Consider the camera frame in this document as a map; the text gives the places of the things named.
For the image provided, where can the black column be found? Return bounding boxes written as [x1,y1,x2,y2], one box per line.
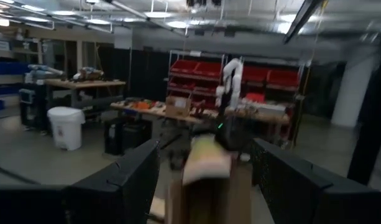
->
[347,34,381,186]

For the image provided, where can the blue storage bin shelf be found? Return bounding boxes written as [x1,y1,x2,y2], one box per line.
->
[0,39,42,113]

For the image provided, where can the cardboard box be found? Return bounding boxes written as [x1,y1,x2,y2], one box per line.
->
[165,95,193,118]

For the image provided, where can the brown parts pile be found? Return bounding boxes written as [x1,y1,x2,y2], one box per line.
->
[72,66,104,81]

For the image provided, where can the red bin shelf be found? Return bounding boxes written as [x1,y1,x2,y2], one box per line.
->
[167,49,306,110]

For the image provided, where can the white pillar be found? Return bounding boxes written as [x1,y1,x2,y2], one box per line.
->
[330,54,379,128]

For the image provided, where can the black metal frame beam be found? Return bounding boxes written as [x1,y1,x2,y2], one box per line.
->
[282,0,322,44]

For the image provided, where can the long cluttered wooden workbench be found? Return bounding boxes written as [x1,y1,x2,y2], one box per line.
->
[110,101,292,125]

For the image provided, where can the black boxes under workbench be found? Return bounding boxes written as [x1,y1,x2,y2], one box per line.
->
[103,119,153,156]

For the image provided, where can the white trash bin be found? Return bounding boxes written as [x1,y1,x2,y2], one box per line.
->
[47,106,86,152]

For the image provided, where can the black partition panel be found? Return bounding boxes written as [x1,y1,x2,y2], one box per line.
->
[98,46,171,102]

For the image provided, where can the panda cereal box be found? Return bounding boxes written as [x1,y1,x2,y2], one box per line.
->
[163,133,254,224]

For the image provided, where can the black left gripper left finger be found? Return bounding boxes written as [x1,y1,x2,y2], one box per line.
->
[65,138,162,224]

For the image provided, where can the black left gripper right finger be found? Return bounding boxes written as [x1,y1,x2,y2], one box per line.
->
[252,138,381,224]

